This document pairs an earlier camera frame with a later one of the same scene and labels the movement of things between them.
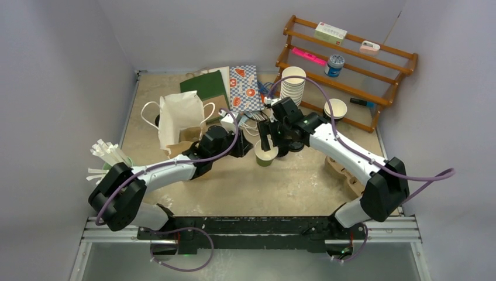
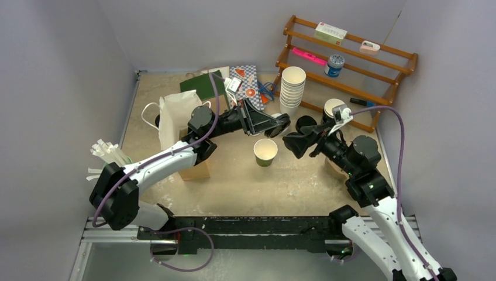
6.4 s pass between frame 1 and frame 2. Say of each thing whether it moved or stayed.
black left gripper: moved
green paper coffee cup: stayed
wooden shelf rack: stayed
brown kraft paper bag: stayed
